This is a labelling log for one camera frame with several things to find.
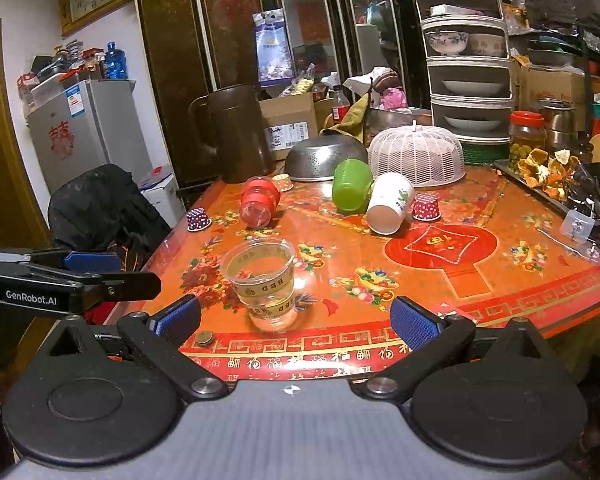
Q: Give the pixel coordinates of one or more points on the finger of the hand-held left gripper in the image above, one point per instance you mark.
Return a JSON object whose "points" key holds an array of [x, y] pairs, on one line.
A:
{"points": [[92, 262], [130, 285]]}

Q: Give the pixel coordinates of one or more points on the green woven basket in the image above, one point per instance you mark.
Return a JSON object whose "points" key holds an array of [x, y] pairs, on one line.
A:
{"points": [[486, 152]]}

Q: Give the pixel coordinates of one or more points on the red polka dot small cup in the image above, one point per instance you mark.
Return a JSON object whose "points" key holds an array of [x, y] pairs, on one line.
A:
{"points": [[426, 208]]}

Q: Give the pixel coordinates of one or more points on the blue snack bag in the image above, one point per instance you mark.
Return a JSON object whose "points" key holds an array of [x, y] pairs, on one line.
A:
{"points": [[275, 47]]}

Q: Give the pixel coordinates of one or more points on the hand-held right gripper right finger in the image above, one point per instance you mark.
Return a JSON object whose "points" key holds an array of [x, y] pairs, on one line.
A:
{"points": [[413, 323]]}

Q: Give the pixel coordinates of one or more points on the red plastic cup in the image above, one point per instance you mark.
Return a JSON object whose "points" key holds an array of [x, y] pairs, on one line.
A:
{"points": [[258, 201]]}

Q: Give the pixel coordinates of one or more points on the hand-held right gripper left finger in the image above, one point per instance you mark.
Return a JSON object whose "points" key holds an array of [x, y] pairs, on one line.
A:
{"points": [[176, 318]]}

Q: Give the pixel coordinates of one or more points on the wooden door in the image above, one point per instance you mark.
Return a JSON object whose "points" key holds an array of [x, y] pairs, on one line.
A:
{"points": [[0, 150]]}

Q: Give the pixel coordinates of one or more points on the red lid glass jar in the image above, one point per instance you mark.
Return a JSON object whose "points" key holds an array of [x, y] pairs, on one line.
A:
{"points": [[527, 130]]}

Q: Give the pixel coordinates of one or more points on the silver small fridge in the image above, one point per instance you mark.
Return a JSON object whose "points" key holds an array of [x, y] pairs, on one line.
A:
{"points": [[90, 130]]}

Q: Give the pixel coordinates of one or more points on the white plate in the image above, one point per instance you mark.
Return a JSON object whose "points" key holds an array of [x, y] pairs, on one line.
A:
{"points": [[472, 86], [472, 123]]}

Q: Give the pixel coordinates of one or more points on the olive green cloth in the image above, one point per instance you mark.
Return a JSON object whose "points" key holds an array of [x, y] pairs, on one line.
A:
{"points": [[354, 117]]}

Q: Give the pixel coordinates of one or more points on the small beige patterned cup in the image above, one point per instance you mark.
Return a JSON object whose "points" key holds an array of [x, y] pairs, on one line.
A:
{"points": [[282, 182]]}

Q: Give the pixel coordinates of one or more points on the pink patterned bowl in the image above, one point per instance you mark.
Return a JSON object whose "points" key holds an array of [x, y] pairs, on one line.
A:
{"points": [[487, 45]]}

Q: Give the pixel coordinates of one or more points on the red label soda bottle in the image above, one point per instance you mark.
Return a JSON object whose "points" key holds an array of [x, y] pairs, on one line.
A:
{"points": [[340, 106]]}

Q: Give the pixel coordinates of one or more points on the metal basin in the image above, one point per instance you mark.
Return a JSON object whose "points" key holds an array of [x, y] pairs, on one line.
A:
{"points": [[400, 117]]}

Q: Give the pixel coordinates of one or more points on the purple polka dot small cup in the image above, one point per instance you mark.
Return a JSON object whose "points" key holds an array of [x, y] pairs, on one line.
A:
{"points": [[198, 219]]}

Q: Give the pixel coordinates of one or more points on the small round coin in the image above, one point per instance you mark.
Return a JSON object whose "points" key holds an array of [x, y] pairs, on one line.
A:
{"points": [[205, 338]]}

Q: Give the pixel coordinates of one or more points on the black bag on chair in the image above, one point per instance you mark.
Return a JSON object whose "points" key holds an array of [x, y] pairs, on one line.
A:
{"points": [[100, 210]]}

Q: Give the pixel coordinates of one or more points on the grey stacked dish rack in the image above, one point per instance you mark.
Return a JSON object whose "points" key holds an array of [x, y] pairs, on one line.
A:
{"points": [[467, 62]]}

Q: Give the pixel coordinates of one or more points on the white mesh food cover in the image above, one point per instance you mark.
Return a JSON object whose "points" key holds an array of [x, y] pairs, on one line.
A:
{"points": [[416, 155]]}

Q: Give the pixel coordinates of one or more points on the metal colander bowl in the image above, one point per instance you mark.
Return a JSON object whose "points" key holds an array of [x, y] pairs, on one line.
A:
{"points": [[324, 157]]}

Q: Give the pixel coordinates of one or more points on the cardboard box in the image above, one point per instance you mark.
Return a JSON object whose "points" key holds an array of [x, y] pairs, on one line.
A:
{"points": [[290, 122]]}

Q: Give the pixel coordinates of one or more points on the dark tray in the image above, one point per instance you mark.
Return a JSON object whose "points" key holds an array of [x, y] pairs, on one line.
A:
{"points": [[510, 169]]}

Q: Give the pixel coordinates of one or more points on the blue water bottle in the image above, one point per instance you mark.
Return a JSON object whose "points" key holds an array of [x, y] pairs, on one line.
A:
{"points": [[115, 62]]}

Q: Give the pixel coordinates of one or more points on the blue patterned white bowl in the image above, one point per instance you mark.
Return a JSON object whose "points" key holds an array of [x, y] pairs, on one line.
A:
{"points": [[446, 42]]}

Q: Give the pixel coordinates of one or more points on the dried orange peels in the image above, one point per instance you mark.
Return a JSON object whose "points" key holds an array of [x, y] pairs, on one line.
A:
{"points": [[547, 172]]}

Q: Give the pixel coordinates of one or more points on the white carton box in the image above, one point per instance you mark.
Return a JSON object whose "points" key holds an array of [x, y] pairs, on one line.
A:
{"points": [[164, 197]]}

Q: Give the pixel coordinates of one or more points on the clear plastic cup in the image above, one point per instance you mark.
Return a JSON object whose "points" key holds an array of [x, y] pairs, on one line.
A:
{"points": [[260, 280]]}

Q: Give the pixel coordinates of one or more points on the metal pot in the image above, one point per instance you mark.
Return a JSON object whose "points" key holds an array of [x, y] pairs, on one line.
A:
{"points": [[560, 120]]}

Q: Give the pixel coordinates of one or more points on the brown plastic pitcher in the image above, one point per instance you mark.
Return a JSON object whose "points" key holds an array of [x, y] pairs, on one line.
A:
{"points": [[237, 132]]}

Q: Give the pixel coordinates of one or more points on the green plastic cup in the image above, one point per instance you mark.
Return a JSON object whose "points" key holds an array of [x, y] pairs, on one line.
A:
{"points": [[351, 186]]}

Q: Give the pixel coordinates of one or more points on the white paper cup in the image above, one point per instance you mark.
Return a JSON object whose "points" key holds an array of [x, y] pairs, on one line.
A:
{"points": [[389, 205]]}

